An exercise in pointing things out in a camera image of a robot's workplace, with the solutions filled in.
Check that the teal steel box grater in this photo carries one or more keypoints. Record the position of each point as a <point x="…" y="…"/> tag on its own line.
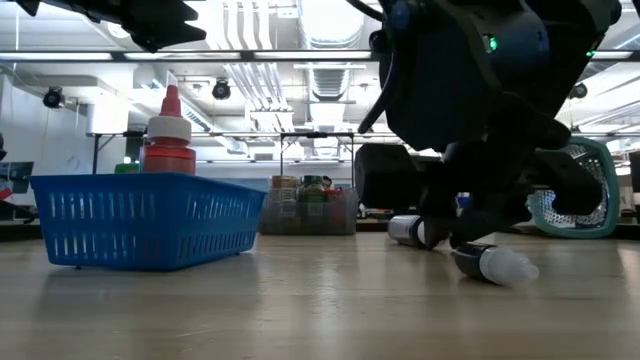
<point x="607" y="190"/>

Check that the dark small dropper bottle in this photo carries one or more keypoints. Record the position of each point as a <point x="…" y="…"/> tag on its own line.
<point x="500" y="267"/>

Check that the red squeeze bottle white cap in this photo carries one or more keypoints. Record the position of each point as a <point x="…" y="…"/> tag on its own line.
<point x="169" y="155"/>

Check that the translucent grey plastic bin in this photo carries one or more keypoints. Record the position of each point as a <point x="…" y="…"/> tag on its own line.
<point x="310" y="220"/>

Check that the dark tilted background screen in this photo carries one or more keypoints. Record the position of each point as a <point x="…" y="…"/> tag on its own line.
<point x="17" y="175"/>

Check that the round ventilation duct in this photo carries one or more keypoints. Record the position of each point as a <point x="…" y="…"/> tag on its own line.
<point x="332" y="75"/>

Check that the blue plastic basket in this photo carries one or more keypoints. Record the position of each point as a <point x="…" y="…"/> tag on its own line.
<point x="125" y="182"/>

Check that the green Apple Jacks cereal box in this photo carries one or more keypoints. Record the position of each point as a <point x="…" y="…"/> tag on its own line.
<point x="127" y="169"/>

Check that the dark bottle pink tip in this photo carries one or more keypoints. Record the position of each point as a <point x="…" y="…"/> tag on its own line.
<point x="405" y="230"/>

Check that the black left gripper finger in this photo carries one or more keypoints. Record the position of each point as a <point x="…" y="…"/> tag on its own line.
<point x="160" y="30"/>

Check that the black ceiling spotlight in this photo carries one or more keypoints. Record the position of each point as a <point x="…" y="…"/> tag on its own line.
<point x="53" y="97"/>
<point x="580" y="91"/>
<point x="221" y="89"/>

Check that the person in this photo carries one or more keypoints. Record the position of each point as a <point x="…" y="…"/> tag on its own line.
<point x="327" y="182"/>

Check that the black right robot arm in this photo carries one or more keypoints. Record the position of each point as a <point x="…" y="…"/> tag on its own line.
<point x="450" y="75"/>

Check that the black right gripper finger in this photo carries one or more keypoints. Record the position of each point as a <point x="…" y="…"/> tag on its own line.
<point x="490" y="215"/>
<point x="439" y="220"/>

